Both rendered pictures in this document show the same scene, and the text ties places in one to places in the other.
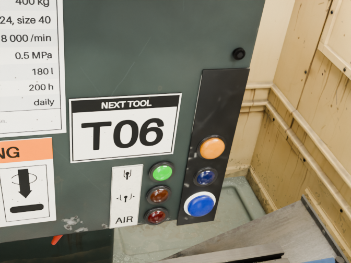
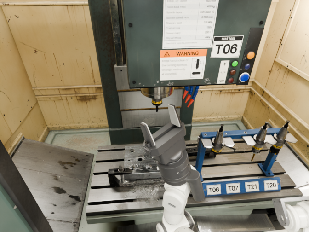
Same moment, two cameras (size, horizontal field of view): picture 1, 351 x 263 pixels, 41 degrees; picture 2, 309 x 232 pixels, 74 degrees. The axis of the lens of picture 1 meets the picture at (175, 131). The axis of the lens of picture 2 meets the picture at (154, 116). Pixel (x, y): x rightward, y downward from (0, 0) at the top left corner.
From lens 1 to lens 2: 0.39 m
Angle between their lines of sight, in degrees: 13
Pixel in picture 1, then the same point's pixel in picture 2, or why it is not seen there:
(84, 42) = (220, 18)
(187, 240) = not seen: hidden behind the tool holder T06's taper
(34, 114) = (204, 40)
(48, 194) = (202, 68)
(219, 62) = (255, 25)
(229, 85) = (257, 33)
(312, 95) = (272, 80)
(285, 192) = (259, 123)
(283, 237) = not seen: hidden behind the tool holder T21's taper
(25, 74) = (204, 28)
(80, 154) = (213, 55)
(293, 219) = not seen: hidden behind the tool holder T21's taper
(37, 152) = (203, 53)
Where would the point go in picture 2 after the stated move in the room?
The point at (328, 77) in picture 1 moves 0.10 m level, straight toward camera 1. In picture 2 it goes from (280, 71) to (277, 75)
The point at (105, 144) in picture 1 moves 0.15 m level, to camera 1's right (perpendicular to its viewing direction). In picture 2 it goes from (220, 52) to (269, 56)
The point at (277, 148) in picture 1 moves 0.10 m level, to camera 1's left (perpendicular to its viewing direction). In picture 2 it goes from (255, 105) to (244, 104)
